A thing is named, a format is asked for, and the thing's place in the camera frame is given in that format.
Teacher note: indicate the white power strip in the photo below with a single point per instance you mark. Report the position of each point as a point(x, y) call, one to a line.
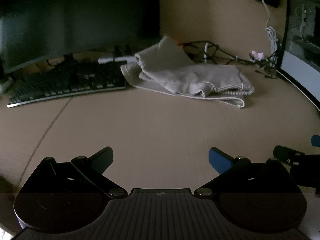
point(112, 59)

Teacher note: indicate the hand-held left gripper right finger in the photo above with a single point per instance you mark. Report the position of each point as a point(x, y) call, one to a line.
point(220, 160)

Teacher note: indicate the striped grey garment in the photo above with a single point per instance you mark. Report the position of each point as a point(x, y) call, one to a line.
point(190, 76)

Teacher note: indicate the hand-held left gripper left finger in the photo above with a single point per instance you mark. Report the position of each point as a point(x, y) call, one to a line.
point(103, 156)

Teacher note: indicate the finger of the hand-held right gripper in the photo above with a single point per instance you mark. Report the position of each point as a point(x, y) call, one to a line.
point(316, 140)
point(285, 153)

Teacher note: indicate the small pink trinket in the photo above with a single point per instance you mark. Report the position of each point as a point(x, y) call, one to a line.
point(257, 55)

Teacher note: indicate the lit curved monitor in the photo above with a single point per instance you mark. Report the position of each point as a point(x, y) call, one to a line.
point(303, 30)

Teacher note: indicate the black keyboard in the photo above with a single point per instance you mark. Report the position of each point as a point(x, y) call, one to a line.
point(72, 82)

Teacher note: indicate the dark computer monitor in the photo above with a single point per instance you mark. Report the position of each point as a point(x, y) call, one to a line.
point(75, 17)

